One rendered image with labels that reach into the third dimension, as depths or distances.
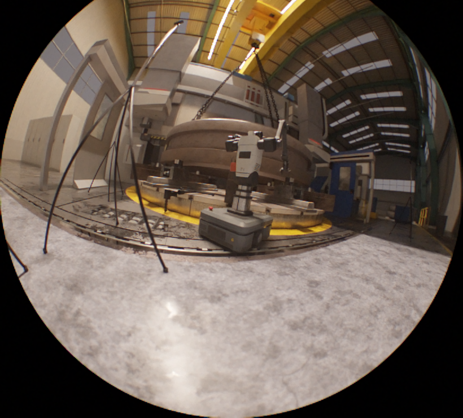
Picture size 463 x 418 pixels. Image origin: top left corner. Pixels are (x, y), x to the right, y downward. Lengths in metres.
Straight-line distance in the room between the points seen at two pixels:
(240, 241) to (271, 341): 0.75
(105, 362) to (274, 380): 0.47
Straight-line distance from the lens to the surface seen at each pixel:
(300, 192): 2.57
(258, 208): 1.90
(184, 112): 5.91
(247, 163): 1.31
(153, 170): 3.49
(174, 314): 0.63
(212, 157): 2.53
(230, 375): 0.53
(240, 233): 1.05
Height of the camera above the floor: 0.52
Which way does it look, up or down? level
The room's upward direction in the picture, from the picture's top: 9 degrees clockwise
